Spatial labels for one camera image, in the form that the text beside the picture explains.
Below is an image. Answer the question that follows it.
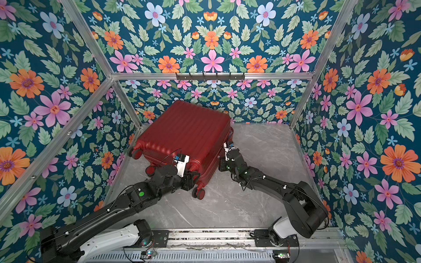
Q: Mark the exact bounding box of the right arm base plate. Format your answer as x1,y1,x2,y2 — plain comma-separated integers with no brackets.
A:
250,229,299,248

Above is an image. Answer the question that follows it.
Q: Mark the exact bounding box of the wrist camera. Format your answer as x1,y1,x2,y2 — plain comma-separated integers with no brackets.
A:
223,141,235,152
174,153,190,178

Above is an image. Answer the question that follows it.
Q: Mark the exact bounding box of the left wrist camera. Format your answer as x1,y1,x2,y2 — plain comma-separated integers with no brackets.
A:
174,153,190,178

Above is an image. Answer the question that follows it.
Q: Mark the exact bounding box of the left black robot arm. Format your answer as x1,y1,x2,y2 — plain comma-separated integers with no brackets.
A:
40,164,200,263

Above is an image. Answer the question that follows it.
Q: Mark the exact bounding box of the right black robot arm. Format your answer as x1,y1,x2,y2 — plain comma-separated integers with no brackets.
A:
219,147,328,242

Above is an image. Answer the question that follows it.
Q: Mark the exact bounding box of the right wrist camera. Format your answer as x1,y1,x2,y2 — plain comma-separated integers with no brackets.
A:
223,141,235,152

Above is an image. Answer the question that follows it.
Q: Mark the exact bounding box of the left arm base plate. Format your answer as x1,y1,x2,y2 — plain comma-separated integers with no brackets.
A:
132,230,170,248

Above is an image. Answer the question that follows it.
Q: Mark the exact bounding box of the red hard-shell suitcase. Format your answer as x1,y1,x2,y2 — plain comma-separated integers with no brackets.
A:
128,100,234,200

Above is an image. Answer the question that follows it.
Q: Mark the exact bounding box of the aluminium cage frame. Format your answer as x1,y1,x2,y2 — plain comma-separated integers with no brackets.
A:
1,1,358,222

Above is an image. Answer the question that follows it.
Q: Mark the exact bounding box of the metal hook rail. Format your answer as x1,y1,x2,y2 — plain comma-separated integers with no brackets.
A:
175,73,246,81

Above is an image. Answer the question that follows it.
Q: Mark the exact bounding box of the white slotted cable duct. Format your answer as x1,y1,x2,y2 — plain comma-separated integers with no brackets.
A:
88,250,275,263

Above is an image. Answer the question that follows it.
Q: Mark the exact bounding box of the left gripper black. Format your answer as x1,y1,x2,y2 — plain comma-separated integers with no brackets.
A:
159,169,204,199

